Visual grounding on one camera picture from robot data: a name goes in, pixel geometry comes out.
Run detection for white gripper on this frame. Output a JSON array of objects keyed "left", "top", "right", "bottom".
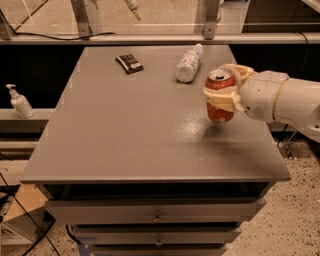
[{"left": 203, "top": 64, "right": 289, "bottom": 123}]

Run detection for red coke can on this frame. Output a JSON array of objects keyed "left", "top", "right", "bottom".
[{"left": 204, "top": 69, "right": 236, "bottom": 123}]

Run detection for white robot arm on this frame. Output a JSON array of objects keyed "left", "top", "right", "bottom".
[{"left": 203, "top": 64, "right": 320, "bottom": 142}]

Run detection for clear plastic water bottle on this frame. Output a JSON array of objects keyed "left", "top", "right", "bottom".
[{"left": 176, "top": 44, "right": 203, "bottom": 83}]

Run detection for black snack packet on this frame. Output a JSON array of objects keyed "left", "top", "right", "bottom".
[{"left": 116, "top": 54, "right": 144, "bottom": 74}]

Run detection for top grey drawer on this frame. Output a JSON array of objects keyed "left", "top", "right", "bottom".
[{"left": 45, "top": 198, "right": 266, "bottom": 225}]

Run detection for grey drawer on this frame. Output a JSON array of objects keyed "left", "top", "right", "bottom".
[
  {"left": 74, "top": 225, "right": 240, "bottom": 245},
  {"left": 92, "top": 245, "right": 227, "bottom": 256},
  {"left": 45, "top": 198, "right": 266, "bottom": 225}
]

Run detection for white tube with nozzle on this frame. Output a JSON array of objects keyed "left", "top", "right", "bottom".
[{"left": 124, "top": 0, "right": 141, "bottom": 21}]

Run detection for grey drawer cabinet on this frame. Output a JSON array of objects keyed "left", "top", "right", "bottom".
[{"left": 19, "top": 45, "right": 292, "bottom": 256}]

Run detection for middle grey drawer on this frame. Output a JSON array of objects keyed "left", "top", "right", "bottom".
[{"left": 74, "top": 225, "right": 240, "bottom": 245}]

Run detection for white pump dispenser bottle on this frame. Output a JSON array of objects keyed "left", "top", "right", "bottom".
[{"left": 6, "top": 84, "right": 34, "bottom": 119}]

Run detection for bottom grey drawer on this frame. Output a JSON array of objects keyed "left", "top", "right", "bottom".
[{"left": 92, "top": 245, "right": 227, "bottom": 256}]

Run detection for cardboard box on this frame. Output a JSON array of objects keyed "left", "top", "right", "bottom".
[{"left": 1, "top": 184, "right": 47, "bottom": 245}]

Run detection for right metal frame post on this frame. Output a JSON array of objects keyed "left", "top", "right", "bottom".
[{"left": 203, "top": 0, "right": 220, "bottom": 40}]

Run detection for metal frame post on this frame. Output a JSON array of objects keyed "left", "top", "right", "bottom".
[
  {"left": 71, "top": 0, "right": 91, "bottom": 37},
  {"left": 203, "top": 0, "right": 220, "bottom": 40}
]

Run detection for black cable on ledge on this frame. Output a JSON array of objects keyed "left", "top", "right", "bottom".
[{"left": 13, "top": 31, "right": 116, "bottom": 42}]

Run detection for left metal frame post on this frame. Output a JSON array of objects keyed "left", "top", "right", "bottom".
[{"left": 71, "top": 0, "right": 91, "bottom": 37}]

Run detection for black floor cable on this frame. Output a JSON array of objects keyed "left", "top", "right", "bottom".
[{"left": 0, "top": 173, "right": 63, "bottom": 256}]

